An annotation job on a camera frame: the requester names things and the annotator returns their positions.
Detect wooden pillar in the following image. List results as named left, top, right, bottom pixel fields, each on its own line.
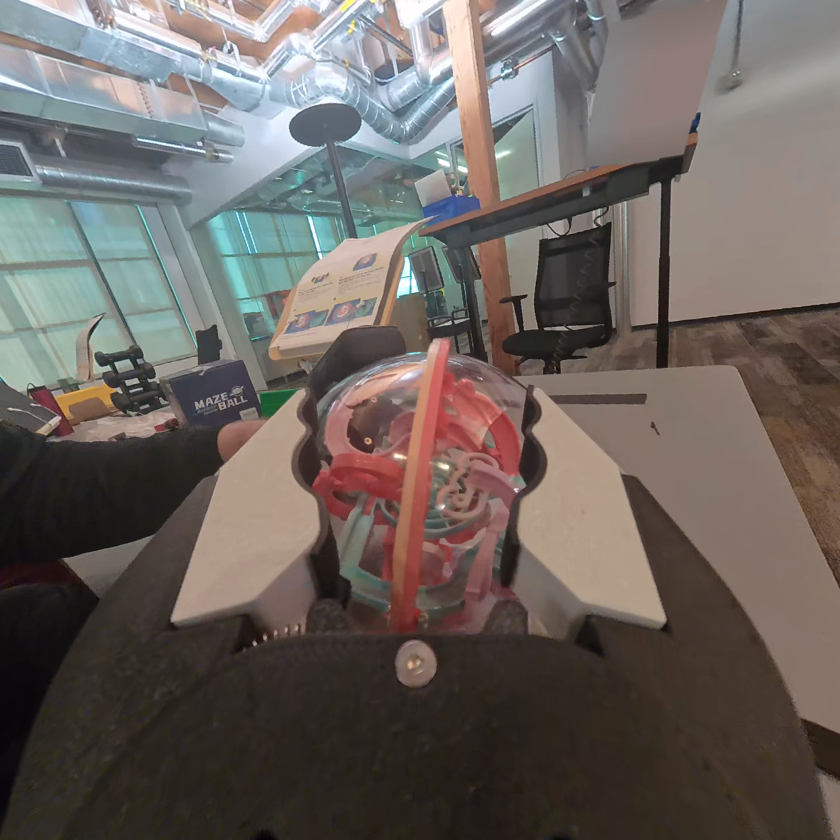
left=443, top=0, right=517, bottom=370

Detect black mesh office chair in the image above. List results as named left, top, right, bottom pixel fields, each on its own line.
left=500, top=223, right=618, bottom=376

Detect wooden poster board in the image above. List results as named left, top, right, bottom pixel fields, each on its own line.
left=269, top=217, right=442, bottom=361

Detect black round-top pole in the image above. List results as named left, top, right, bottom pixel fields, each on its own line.
left=289, top=104, right=364, bottom=240

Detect blue printed box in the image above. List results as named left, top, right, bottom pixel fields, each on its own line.
left=161, top=360, right=262, bottom=429

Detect black tape strip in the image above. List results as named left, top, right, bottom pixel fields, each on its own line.
left=545, top=392, right=648, bottom=406

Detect wooden standing desk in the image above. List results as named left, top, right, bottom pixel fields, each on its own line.
left=420, top=141, right=698, bottom=370

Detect ribbed silver round duct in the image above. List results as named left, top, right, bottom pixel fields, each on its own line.
left=269, top=0, right=605, bottom=142

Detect clear maze ball red tracks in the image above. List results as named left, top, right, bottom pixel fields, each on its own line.
left=315, top=338, right=529, bottom=632

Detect person's left forearm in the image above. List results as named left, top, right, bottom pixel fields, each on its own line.
left=0, top=423, right=227, bottom=567

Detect small dumbbell rack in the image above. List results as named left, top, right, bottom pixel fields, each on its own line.
left=95, top=344, right=168, bottom=416

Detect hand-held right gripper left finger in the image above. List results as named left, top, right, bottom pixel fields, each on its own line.
left=171, top=387, right=339, bottom=627

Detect person's left hand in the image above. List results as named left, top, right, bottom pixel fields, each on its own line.
left=217, top=420, right=269, bottom=462

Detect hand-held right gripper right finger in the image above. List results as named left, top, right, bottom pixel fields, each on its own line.
left=500, top=386, right=669, bottom=636

